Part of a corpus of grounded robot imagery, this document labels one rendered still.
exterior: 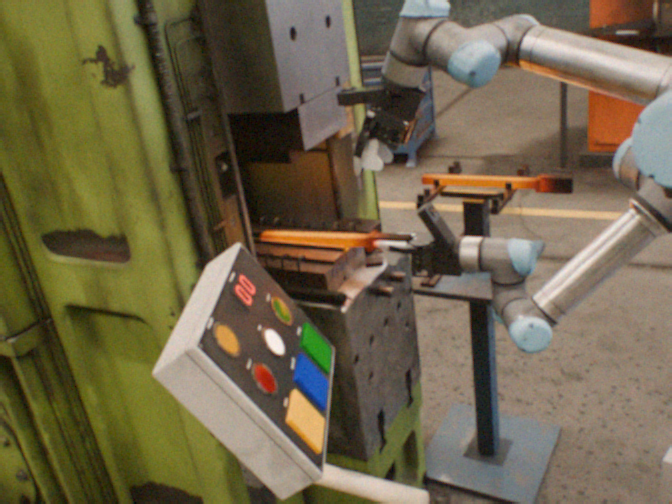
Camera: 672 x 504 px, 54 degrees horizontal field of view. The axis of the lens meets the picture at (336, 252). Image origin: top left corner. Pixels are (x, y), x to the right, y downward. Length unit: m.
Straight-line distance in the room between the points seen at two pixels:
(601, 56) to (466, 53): 0.20
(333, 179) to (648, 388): 1.53
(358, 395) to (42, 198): 0.84
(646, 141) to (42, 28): 1.07
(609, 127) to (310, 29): 3.76
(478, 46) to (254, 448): 0.71
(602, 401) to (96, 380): 1.80
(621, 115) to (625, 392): 2.63
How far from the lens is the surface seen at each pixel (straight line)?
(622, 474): 2.43
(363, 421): 1.69
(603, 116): 5.01
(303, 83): 1.42
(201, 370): 0.92
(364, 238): 1.57
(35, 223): 1.58
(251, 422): 0.96
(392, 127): 1.24
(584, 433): 2.56
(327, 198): 1.87
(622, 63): 1.13
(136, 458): 1.91
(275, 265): 1.61
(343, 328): 1.53
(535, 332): 1.36
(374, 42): 9.85
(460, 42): 1.14
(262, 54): 1.35
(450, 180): 1.95
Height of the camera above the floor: 1.65
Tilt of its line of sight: 24 degrees down
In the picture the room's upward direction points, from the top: 9 degrees counter-clockwise
